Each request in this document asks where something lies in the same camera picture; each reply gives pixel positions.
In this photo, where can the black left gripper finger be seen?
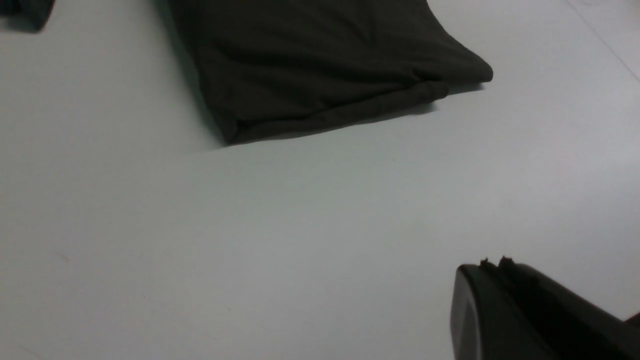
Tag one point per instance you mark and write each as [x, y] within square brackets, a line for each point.
[512, 311]

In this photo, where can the dark teal shirt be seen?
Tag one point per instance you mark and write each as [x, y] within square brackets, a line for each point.
[29, 16]

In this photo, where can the dark gray long-sleeve top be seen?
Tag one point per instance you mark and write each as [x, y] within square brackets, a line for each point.
[272, 68]

